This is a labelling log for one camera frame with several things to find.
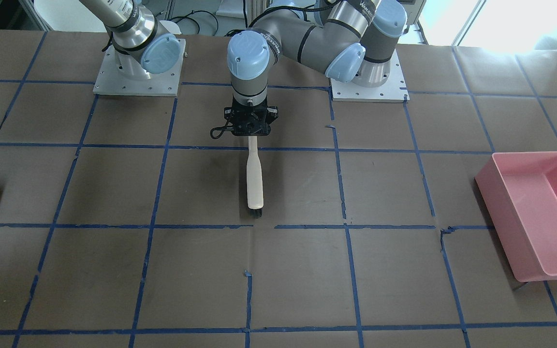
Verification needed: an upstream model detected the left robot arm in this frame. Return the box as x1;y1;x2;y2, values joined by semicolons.
210;0;408;139

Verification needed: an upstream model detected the pink plastic bin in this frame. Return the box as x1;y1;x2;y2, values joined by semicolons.
475;151;557;282

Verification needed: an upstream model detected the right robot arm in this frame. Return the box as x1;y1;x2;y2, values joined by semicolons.
80;0;184;74

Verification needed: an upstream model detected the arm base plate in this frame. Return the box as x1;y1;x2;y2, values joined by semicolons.
93;38;187;97
331;51;410;103

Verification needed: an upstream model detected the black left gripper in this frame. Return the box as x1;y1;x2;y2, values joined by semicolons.
223;102;279;136

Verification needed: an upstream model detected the beige hand brush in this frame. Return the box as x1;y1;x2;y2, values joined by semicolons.
246;136;264;218

